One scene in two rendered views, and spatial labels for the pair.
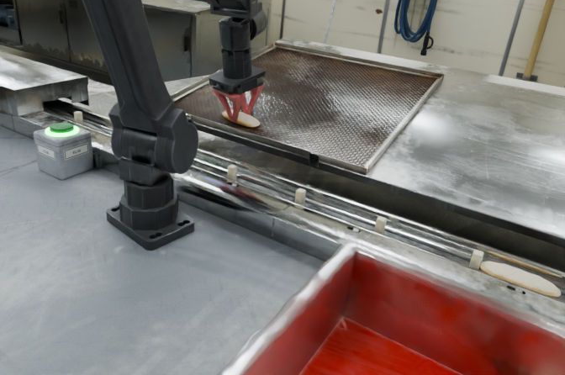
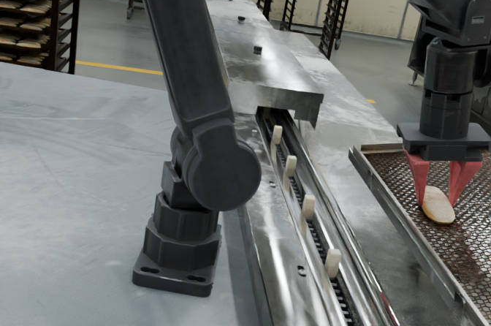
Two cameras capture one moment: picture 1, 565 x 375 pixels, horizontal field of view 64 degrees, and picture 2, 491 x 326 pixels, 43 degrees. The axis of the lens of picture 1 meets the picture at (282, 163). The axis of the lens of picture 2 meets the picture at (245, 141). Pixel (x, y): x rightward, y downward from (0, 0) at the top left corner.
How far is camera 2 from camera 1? 0.41 m
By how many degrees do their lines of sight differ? 48
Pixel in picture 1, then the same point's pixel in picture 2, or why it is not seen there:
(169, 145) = (195, 160)
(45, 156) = not seen: hidden behind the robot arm
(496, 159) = not seen: outside the picture
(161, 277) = (94, 312)
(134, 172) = (166, 183)
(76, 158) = not seen: hidden behind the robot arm
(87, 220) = (138, 224)
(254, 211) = (268, 313)
